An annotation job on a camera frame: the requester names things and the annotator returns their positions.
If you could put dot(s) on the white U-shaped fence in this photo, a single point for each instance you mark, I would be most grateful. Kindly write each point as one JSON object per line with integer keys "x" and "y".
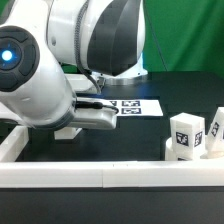
{"x": 15, "y": 174}

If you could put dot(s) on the white paper marker sheet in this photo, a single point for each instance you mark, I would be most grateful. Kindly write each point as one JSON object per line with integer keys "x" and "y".
{"x": 136, "y": 107}

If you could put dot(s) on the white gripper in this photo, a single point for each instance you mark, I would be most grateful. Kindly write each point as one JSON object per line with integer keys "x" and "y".
{"x": 94, "y": 113}

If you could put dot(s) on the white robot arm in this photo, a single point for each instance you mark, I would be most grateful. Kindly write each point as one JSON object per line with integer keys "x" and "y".
{"x": 38, "y": 36}

